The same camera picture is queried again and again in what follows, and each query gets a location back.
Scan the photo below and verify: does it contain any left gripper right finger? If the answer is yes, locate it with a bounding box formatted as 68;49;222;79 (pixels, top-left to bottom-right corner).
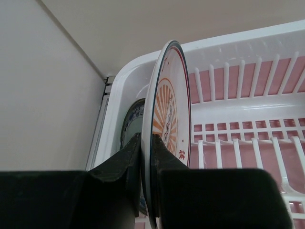
151;135;292;229

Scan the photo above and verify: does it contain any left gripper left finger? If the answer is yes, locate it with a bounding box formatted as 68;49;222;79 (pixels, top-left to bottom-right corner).
0;133;141;229

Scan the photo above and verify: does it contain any small blue patterned plate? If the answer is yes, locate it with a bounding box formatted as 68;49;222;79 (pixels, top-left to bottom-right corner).
120;98;147;216

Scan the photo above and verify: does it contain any orange sunburst plate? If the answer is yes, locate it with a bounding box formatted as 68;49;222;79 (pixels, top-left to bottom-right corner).
141;40;192;229

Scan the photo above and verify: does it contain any pink white dish rack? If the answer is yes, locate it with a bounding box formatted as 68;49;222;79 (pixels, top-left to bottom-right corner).
84;20;305;229

